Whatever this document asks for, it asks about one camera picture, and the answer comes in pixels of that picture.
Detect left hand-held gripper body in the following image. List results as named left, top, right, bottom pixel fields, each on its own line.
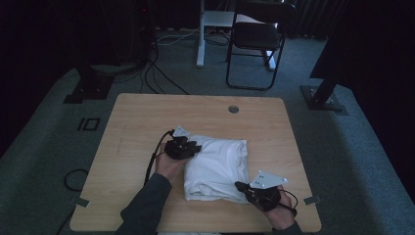
left=163, top=125, right=197, bottom=161

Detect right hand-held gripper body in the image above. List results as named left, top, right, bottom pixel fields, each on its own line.
left=246, top=169, right=289, bottom=212

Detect white garment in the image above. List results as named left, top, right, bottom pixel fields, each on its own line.
left=183, top=134, right=251, bottom=205

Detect person's left hand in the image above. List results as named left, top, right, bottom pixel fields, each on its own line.
left=155, top=151, right=188, bottom=180

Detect person's right hand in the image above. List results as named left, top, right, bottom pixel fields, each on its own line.
left=265, top=187, right=297, bottom=231

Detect black stand with flat base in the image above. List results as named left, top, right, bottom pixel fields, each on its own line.
left=63, top=65, right=115, bottom=105

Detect black slanted stand with base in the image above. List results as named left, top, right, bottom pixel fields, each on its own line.
left=300, top=32, right=348, bottom=116

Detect black folding chair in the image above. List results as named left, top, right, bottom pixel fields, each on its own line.
left=225, top=0, right=298, bottom=92

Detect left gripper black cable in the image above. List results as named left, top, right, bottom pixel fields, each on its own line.
left=144, top=129, right=175, bottom=186

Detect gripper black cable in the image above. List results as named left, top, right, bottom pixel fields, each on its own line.
left=144, top=129, right=175, bottom=186
left=277, top=189, right=299, bottom=216

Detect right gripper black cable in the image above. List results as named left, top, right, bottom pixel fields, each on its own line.
left=277, top=189, right=299, bottom=216

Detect black floor cables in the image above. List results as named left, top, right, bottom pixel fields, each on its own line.
left=140, top=32, right=190, bottom=96

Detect white desk frame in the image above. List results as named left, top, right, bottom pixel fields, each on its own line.
left=196, top=0, right=278, bottom=71

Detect white floor cable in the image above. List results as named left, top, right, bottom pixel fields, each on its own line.
left=156, top=27, right=200, bottom=46

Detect black coiled floor cable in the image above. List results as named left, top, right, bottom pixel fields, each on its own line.
left=63, top=168, right=89, bottom=192

